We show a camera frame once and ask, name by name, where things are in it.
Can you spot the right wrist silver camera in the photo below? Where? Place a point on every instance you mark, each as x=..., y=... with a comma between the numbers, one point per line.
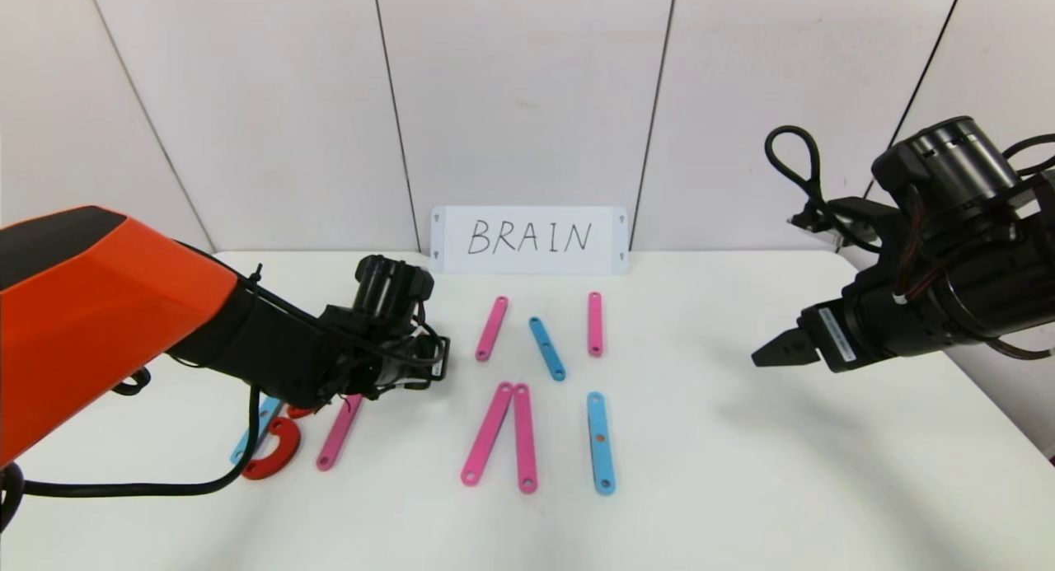
x=841, y=221

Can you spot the long blue plastic bar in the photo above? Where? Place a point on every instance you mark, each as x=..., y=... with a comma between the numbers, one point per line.
x=264, y=418

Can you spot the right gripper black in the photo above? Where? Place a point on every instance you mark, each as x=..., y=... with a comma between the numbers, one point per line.
x=831, y=337

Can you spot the blue bar with orange underside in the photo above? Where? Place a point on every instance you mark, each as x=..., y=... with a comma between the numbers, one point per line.
x=602, y=460

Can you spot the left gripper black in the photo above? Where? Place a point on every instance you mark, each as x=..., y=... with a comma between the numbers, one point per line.
x=435, y=358

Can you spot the large red plastic arc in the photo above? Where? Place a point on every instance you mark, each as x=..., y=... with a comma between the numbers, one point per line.
x=298, y=411
x=287, y=451

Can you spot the white BRAIN sign card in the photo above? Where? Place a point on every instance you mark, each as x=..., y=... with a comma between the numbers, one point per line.
x=494, y=262

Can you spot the short pink plastic bar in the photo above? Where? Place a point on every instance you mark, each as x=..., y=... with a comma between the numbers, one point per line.
x=594, y=324

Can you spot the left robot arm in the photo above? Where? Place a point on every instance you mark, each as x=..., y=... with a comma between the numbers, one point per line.
x=165, y=324

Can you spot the long pink plastic bar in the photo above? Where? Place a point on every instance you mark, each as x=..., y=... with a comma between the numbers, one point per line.
x=491, y=329
x=525, y=437
x=487, y=432
x=338, y=439

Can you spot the medium blue plastic bar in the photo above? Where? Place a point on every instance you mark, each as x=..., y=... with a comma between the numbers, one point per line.
x=547, y=348

